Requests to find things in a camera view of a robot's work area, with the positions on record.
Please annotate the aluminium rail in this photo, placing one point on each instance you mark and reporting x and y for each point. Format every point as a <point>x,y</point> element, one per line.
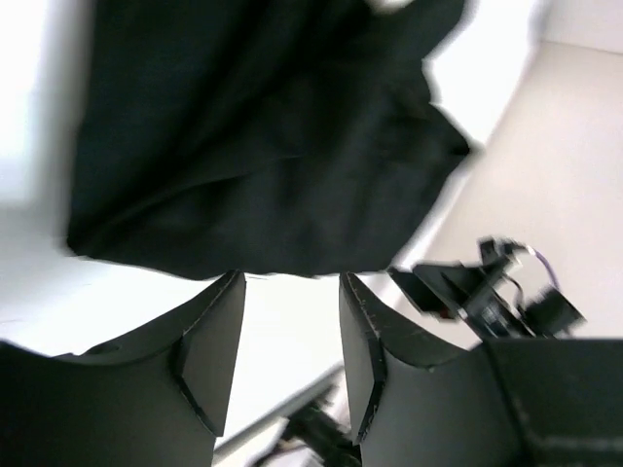
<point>319,388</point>

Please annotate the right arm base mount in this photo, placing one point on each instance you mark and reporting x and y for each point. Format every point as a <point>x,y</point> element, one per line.
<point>314,428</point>

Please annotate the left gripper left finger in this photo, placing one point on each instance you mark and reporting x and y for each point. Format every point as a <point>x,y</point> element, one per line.
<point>155,396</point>

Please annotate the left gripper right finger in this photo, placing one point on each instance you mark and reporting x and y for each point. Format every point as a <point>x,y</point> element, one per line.
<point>416,400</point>

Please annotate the black pleated skirt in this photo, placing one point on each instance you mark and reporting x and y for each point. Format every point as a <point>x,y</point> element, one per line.
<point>294,137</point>

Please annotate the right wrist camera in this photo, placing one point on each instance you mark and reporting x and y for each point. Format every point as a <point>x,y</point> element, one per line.
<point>551,314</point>

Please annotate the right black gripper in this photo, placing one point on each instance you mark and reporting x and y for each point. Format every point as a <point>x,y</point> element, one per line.
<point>487,314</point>

